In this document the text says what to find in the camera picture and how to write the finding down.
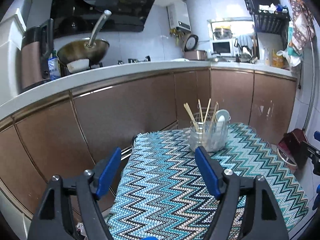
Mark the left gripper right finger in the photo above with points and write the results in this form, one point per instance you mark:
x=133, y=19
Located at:
x=262, y=218

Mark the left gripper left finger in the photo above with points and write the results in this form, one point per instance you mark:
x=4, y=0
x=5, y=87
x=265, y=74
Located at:
x=54, y=216

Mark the white ceramic spoon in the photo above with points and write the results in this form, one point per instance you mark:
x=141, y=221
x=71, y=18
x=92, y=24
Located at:
x=227, y=116
x=219, y=127

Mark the wooden chopstick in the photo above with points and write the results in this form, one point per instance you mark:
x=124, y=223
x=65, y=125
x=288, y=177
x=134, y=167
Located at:
x=207, y=111
x=187, y=108
x=200, y=110
x=216, y=108

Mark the blue gloved hand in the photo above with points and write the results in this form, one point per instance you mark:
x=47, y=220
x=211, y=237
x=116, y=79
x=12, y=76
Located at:
x=316, y=202

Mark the yellow oil bottle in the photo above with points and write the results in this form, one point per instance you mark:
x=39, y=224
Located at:
x=277, y=59

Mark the white spray bottle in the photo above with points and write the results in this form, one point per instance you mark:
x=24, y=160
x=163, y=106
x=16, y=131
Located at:
x=266, y=57

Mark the hanging patterned apron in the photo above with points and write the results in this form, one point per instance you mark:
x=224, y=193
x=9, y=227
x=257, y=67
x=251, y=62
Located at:
x=301, y=32

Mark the grey hanging towel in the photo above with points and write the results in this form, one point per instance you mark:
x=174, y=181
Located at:
x=245, y=41

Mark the glass pot lid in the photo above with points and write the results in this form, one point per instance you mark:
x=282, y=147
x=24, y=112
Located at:
x=218, y=59

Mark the white microwave oven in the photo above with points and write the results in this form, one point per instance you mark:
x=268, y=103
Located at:
x=223, y=47

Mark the gas stove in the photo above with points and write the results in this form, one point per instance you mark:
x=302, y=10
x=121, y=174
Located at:
x=100, y=65

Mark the black dish rack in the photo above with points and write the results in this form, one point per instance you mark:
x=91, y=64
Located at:
x=269, y=16

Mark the white bowl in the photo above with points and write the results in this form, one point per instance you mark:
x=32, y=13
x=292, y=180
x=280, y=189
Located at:
x=78, y=66

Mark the blue label bottle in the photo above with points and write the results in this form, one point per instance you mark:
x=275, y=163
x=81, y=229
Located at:
x=53, y=65

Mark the steel pot yellow lid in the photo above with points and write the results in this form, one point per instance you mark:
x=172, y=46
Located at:
x=222, y=33

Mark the brown rice cooker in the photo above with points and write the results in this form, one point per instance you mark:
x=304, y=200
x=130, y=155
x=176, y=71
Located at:
x=190, y=50

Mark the brown electric kettle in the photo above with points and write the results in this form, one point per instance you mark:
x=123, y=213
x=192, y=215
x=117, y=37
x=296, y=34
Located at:
x=37, y=46

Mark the white water heater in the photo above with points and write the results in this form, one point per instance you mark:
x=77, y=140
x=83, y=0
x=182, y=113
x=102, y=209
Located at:
x=179, y=17

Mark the white refrigerator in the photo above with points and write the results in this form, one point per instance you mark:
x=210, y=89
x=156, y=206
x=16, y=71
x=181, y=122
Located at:
x=12, y=30

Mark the black range hood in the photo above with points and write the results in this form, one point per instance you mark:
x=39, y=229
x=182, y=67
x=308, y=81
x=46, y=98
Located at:
x=73, y=17

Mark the clear utensil holder wire rack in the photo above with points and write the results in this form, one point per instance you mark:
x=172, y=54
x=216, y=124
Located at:
x=203, y=137

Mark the steel wok with handle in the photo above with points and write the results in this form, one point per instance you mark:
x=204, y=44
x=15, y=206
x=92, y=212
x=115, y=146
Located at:
x=92, y=48

